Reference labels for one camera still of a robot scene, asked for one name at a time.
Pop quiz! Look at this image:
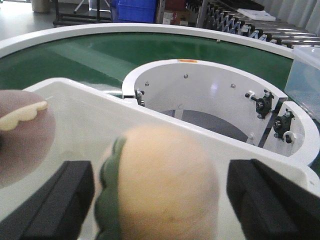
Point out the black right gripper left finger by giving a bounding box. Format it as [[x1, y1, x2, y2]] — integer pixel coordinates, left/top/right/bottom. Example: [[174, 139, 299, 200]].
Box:
[[0, 160, 94, 240]]

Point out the blue plastic crate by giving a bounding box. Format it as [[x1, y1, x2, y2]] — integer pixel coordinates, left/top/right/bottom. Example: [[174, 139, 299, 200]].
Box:
[[117, 0, 157, 23]]

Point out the purple round plush toy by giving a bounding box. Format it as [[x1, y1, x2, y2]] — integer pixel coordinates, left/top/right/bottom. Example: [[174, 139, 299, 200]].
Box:
[[0, 90, 56, 188]]

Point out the translucent plastic bin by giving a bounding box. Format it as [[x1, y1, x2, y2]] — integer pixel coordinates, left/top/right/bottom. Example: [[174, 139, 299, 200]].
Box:
[[284, 46, 320, 106]]

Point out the white round conveyor frame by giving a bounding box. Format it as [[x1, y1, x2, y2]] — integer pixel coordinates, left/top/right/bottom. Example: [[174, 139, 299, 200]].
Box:
[[0, 23, 294, 59]]

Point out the white plastic Totelife tote box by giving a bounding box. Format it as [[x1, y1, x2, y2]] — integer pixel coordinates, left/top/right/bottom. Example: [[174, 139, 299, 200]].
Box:
[[0, 77, 320, 240]]

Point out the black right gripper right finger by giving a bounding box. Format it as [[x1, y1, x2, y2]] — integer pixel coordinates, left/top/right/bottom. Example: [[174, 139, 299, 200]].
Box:
[[226, 159, 320, 240]]

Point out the black bearing mount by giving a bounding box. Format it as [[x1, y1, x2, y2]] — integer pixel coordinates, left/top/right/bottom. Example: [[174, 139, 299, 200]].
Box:
[[244, 89, 274, 120], [273, 109, 295, 144]]

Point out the cardboard box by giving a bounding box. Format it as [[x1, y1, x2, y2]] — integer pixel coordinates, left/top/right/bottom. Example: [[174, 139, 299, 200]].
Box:
[[162, 9, 190, 26]]

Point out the white inner conveyor ring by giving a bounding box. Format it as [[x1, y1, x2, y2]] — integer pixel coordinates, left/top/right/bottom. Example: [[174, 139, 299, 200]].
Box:
[[121, 58, 320, 166]]

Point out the extendable roller conveyor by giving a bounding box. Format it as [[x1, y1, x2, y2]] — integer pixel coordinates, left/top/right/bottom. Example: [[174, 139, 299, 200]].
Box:
[[193, 0, 320, 49]]

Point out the black metal rack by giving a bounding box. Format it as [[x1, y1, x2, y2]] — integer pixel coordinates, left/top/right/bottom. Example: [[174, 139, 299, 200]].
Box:
[[52, 0, 113, 27]]

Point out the yellow round plush toy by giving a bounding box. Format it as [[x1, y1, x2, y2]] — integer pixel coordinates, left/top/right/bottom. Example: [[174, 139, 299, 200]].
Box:
[[94, 124, 222, 240]]

